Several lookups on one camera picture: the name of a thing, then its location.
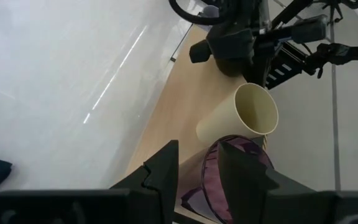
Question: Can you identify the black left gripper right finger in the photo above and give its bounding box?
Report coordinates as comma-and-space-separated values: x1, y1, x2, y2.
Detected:
218, 141, 317, 224

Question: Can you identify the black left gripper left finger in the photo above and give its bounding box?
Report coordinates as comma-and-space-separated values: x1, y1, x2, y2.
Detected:
109, 139, 180, 224

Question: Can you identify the purple faceted plastic tumbler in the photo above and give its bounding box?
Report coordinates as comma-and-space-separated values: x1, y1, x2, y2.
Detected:
180, 134, 275, 224

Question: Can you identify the cream plastic cup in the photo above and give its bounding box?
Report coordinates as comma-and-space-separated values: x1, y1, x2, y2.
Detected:
195, 82, 280, 147

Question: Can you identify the wooden shelf board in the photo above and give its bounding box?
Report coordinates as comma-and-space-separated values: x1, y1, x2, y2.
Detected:
116, 24, 269, 224

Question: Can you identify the black cable loop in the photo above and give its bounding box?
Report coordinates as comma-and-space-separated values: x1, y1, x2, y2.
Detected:
168, 0, 229, 26

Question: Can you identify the black metal shelf frame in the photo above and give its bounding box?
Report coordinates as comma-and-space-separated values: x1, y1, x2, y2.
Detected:
169, 23, 195, 63

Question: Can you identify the black frame strut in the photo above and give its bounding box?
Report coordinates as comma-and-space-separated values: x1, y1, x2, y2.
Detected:
270, 0, 313, 30

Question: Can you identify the black frame bar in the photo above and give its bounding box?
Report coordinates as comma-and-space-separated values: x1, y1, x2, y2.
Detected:
305, 42, 358, 78

